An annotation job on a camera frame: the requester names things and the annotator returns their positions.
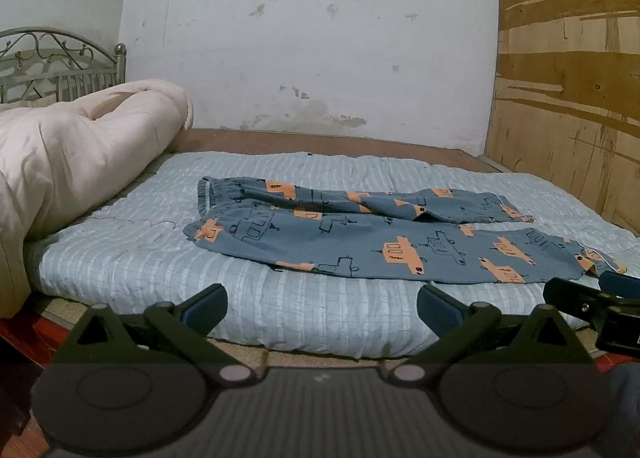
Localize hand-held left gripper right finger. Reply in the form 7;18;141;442
387;283;599;385

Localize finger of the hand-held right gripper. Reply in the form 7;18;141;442
598;270;640;300
543;277;610;320

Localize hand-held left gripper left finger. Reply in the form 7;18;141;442
62;282;259;385

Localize blue pants with orange print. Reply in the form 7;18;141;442
182;176;628;285

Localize light blue striped quilt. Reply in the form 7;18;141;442
25;152;640;360

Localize plywood board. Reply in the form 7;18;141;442
486;0;640;238

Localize metal bed headboard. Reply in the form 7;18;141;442
0;27;129;105

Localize wooden bed frame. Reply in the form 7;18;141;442
172;128;501;170

